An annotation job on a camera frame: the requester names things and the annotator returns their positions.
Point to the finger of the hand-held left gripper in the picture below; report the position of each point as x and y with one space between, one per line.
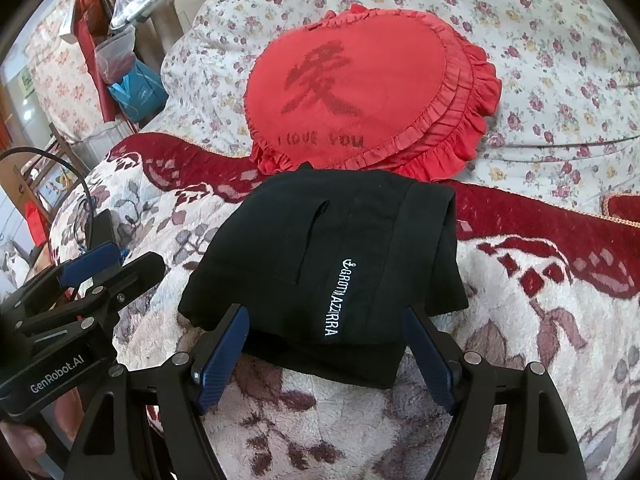
90 265
120 280

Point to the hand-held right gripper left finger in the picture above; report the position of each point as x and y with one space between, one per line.
225 355

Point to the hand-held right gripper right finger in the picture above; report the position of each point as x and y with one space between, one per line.
430 355

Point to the black pants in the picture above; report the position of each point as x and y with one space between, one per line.
320 240

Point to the person's left hand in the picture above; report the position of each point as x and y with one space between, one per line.
22 442

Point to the black flat device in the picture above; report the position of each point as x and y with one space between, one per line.
101 230

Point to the framed picture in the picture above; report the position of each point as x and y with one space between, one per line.
55 185

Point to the red and white plush blanket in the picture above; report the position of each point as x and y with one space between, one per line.
525 320

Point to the floral cushion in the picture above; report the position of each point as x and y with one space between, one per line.
65 90

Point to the blue bag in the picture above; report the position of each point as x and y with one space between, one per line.
142 92

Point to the red bag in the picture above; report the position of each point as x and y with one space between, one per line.
90 35

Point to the crumpled clear plastic bag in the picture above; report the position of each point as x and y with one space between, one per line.
135 5

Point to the red heart-shaped ruffled pillow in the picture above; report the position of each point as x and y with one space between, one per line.
370 85

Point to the small-flower print bedsheet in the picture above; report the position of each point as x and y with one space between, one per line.
550 50

